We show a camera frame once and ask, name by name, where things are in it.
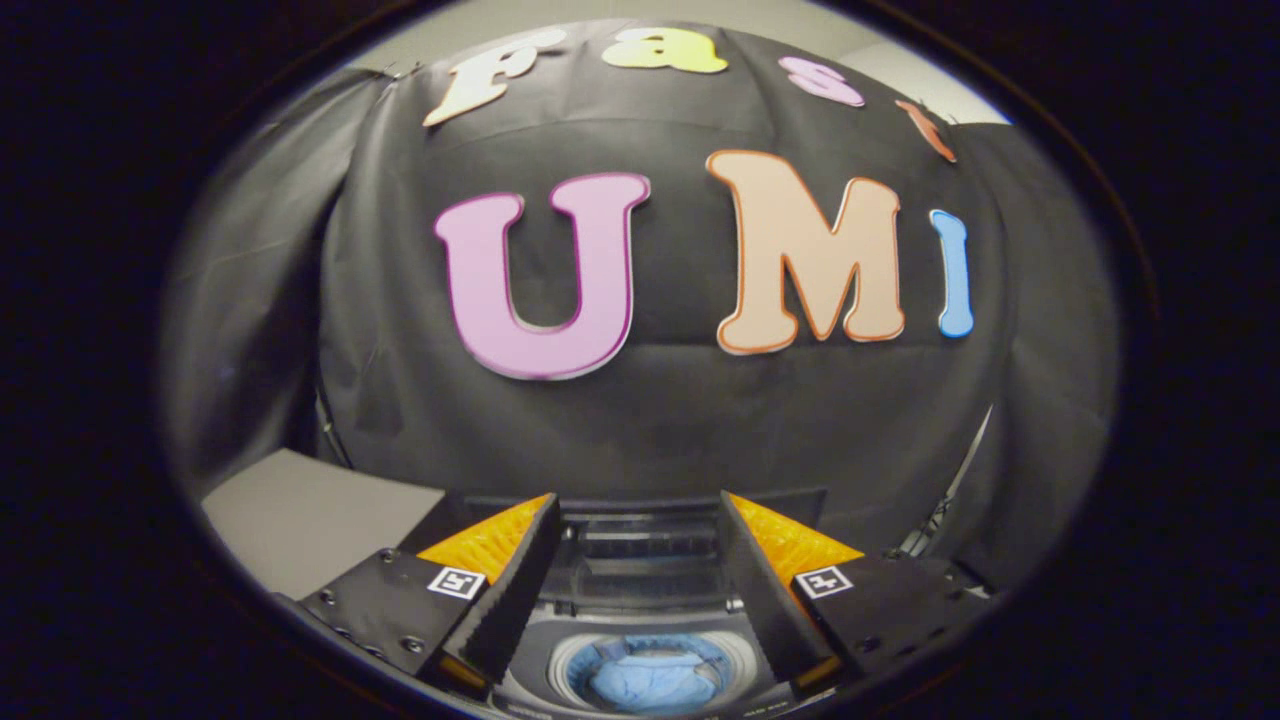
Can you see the grey washing machine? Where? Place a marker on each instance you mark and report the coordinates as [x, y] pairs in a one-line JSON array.
[[640, 625]]

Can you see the white cabinet with dark top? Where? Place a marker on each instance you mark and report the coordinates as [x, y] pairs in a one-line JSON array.
[[300, 510]]

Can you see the black backdrop cloth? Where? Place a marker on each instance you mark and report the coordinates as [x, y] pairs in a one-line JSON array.
[[680, 420]]

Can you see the black stand pole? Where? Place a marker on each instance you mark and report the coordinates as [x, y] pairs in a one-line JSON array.
[[330, 430], [950, 490]]

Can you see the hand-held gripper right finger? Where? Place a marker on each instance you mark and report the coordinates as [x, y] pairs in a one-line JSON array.
[[775, 610]]

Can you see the light blue shirt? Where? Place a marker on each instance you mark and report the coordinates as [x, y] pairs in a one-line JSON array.
[[650, 675]]

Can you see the dark washing machine lid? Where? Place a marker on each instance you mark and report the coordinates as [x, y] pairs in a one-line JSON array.
[[645, 545]]

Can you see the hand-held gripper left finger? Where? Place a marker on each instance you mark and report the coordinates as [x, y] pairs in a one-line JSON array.
[[505, 600]]

